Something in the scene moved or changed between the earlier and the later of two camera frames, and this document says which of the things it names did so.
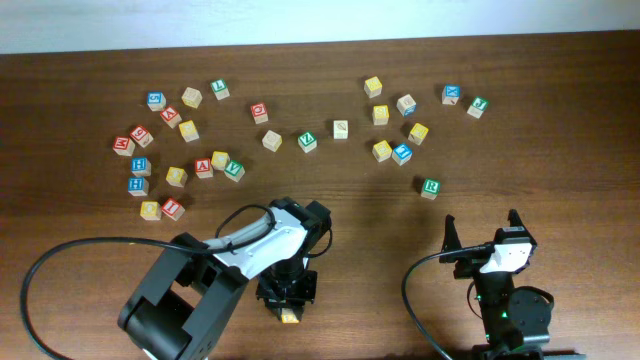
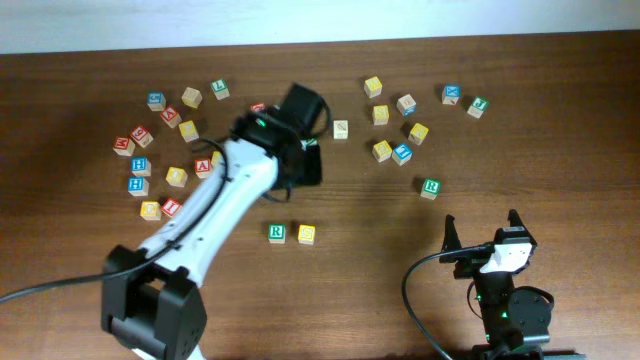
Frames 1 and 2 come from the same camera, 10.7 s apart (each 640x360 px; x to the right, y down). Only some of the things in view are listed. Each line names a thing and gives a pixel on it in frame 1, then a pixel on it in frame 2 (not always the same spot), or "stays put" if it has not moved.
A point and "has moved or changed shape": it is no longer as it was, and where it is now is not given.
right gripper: x=467 y=266 stays put
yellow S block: x=288 y=316 has moved or changed shape
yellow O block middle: x=176 y=176 stays put
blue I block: x=402 y=154 stays put
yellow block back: x=373 y=87 stays put
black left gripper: x=296 y=301 → x=314 y=176
